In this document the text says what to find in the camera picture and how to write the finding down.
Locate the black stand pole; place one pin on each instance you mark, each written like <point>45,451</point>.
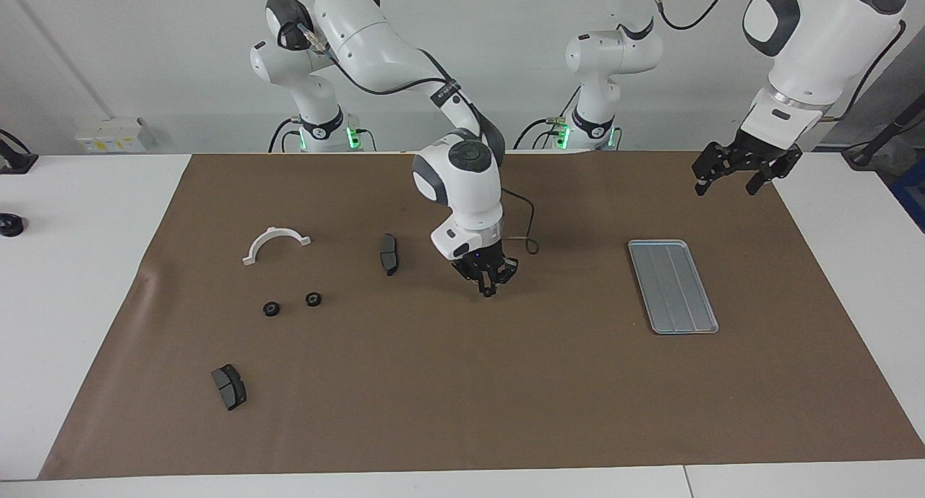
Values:
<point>885,133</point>

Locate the long dark brake pad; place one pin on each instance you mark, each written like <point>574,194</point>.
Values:
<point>389,254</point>

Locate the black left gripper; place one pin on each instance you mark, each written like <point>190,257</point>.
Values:
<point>759,155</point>

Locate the blue crate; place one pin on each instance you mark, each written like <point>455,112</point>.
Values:
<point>914,198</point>

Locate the white semicircular bracket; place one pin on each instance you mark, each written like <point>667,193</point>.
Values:
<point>278,232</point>

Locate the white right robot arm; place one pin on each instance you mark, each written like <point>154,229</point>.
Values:
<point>361,35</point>

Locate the white wall socket box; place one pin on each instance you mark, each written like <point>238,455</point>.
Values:
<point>108,135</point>

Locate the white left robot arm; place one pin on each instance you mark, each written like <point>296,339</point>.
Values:
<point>809,35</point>

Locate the black table clamp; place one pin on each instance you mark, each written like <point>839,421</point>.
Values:
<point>16,162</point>

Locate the black bearing gear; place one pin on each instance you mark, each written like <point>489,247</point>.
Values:
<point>313,299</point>
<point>272,308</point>

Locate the short dark brake pad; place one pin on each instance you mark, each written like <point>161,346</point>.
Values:
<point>229,387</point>

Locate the silver metal tray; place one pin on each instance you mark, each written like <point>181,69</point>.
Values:
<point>672,288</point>

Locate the brown table mat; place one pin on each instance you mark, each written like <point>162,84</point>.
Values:
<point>433,382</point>

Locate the black round knob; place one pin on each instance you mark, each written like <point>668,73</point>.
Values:
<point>11,225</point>

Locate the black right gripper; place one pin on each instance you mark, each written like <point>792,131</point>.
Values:
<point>485,263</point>

